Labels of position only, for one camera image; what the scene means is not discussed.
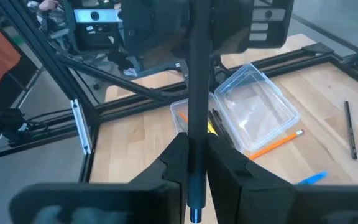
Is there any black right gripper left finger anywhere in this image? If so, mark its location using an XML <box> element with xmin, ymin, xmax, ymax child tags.
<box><xmin>9</xmin><ymin>133</ymin><xmax>189</xmax><ymax>224</ymax></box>

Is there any thin black pen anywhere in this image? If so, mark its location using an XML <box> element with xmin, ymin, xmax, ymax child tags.
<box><xmin>344</xmin><ymin>100</ymin><xmax>358</xmax><ymax>160</ymax></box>

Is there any long black pen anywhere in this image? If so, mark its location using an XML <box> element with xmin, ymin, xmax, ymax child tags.
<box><xmin>186</xmin><ymin>0</ymin><xmax>211</xmax><ymax>224</ymax></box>

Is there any orange pencil yellow-green cap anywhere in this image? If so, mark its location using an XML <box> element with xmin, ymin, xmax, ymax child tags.
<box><xmin>177</xmin><ymin>111</ymin><xmax>190</xmax><ymax>124</ymax></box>

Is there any black clamp with cables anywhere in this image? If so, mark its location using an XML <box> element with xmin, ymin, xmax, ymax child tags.
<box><xmin>0</xmin><ymin>107</ymin><xmax>48</xmax><ymax>146</ymax></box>

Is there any clear plastic supply box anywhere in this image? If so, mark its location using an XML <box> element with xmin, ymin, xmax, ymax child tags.
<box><xmin>169</xmin><ymin>62</ymin><xmax>301</xmax><ymax>153</ymax></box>

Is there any black aluminium table frame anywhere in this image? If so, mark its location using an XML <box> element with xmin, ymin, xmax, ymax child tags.
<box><xmin>0</xmin><ymin>0</ymin><xmax>358</xmax><ymax>183</ymax></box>

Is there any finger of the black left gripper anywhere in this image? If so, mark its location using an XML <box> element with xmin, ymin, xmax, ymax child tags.
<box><xmin>121</xmin><ymin>6</ymin><xmax>189</xmax><ymax>58</ymax></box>
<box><xmin>211</xmin><ymin>6</ymin><xmax>254</xmax><ymax>54</ymax></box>

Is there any person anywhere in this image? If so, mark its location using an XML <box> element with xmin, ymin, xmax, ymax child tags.
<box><xmin>26</xmin><ymin>0</ymin><xmax>67</xmax><ymax>32</ymax></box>

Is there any blue pen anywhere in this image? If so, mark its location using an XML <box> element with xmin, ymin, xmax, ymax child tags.
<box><xmin>296</xmin><ymin>170</ymin><xmax>328</xmax><ymax>186</ymax></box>

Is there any black pen silver clip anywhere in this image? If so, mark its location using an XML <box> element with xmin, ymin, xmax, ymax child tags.
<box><xmin>213</xmin><ymin>108</ymin><xmax>236</xmax><ymax>149</ymax></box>

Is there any silver aluminium bracket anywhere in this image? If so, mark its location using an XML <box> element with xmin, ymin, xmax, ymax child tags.
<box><xmin>70</xmin><ymin>98</ymin><xmax>93</xmax><ymax>156</ymax></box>

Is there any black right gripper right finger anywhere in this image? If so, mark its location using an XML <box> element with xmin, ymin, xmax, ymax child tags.
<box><xmin>206</xmin><ymin>135</ymin><xmax>358</xmax><ymax>224</ymax></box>

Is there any orange pencil pink eraser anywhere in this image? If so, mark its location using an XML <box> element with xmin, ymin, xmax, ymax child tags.
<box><xmin>249</xmin><ymin>129</ymin><xmax>305</xmax><ymax>161</ymax></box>

